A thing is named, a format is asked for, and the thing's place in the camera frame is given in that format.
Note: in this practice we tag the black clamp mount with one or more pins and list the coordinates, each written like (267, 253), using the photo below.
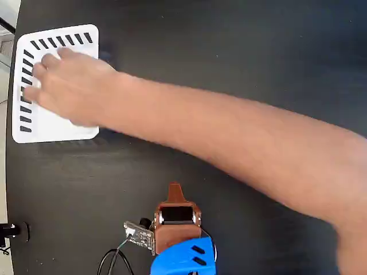
(17, 230)

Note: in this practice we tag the white slotted tray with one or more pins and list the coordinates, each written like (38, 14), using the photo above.
(51, 129)

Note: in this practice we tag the green wrist camera board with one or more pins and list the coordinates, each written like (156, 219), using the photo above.
(140, 237)

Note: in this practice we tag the person's bare forearm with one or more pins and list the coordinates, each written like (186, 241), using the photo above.
(229, 137)

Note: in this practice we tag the person's bare hand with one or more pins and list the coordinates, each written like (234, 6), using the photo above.
(71, 86)

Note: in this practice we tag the black bar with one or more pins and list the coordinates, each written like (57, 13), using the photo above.
(7, 25)

